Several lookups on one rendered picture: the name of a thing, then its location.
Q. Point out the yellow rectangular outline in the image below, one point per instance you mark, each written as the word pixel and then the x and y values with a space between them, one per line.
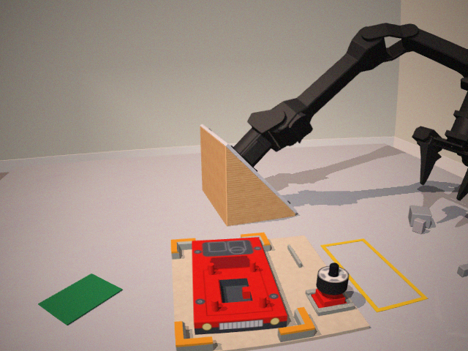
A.
pixel 393 268

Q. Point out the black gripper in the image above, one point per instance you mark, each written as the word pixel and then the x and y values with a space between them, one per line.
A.
pixel 431 143

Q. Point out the black toy wheel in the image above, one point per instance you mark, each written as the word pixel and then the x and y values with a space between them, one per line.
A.
pixel 332 285

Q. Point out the green flat rectangle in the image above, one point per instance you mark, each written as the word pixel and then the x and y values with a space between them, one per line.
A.
pixel 79 298

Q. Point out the red base with black post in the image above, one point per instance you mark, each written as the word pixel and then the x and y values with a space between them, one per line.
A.
pixel 323 300

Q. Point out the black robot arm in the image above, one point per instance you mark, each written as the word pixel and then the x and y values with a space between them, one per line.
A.
pixel 289 122

